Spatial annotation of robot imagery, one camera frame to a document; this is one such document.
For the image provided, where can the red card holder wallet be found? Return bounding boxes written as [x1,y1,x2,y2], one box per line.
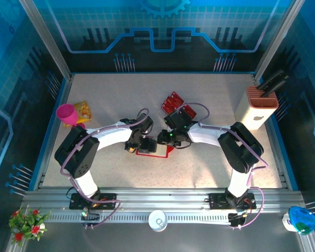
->
[135,145,175,159]

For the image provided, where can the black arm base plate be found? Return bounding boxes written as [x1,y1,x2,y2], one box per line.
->
[208,193,257,211]
[69,193,118,211]

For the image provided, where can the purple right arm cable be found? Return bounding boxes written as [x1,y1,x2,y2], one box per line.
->
[177,102,269,230]

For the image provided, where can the red credit card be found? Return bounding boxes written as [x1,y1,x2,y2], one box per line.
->
[182,104,197,118]
[169,91,185,103]
[162,97,178,110]

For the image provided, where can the white knife block pink top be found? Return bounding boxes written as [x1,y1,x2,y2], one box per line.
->
[235,86,280,131]

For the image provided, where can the black knife handle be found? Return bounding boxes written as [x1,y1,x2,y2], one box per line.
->
[255,69,286,91]
[259,75,289,98]

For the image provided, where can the aluminium frame post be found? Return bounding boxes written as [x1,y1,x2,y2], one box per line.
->
[254,0,306,80]
[18,0,74,80]

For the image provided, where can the pink plastic goblet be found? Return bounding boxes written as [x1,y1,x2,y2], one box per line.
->
[55,103,86,131]

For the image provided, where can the yellow snack bag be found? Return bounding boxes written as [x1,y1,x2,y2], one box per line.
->
[63,100,93,128]

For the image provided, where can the artificial plant red flowers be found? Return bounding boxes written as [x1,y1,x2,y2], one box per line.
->
[8,207,51,247]

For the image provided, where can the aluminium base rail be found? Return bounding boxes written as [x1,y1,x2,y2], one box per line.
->
[22,186,305,224]

